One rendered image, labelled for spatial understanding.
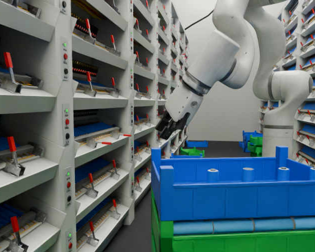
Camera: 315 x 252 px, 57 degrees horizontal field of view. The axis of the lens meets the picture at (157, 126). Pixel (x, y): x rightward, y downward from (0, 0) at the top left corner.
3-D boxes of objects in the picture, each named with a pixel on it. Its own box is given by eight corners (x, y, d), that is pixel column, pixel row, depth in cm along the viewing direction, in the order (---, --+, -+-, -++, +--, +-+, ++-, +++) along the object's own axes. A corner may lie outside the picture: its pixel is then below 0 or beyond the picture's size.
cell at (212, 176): (216, 206, 49) (216, 167, 48) (219, 210, 47) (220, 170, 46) (205, 206, 49) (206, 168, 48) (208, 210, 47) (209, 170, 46)
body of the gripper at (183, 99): (212, 98, 80) (189, 129, 84) (197, 81, 88) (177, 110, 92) (192, 88, 76) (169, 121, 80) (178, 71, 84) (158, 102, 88)
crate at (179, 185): (282, 180, 66) (283, 145, 66) (348, 214, 46) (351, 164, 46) (150, 183, 63) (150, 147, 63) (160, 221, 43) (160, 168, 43)
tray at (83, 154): (125, 144, 153) (132, 127, 151) (69, 170, 93) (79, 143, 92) (92, 128, 156) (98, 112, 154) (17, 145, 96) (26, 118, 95)
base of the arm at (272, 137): (295, 168, 132) (297, 127, 131) (306, 177, 113) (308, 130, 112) (251, 165, 136) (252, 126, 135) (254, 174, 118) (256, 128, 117)
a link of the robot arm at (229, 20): (254, 18, 95) (231, 96, 85) (216, -10, 91) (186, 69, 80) (275, 2, 87) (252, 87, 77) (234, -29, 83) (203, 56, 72)
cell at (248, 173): (256, 169, 47) (254, 209, 47) (251, 167, 48) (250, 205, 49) (245, 170, 46) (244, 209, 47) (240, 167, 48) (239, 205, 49)
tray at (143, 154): (153, 156, 223) (160, 139, 221) (131, 175, 163) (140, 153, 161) (129, 145, 226) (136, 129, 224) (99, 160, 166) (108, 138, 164)
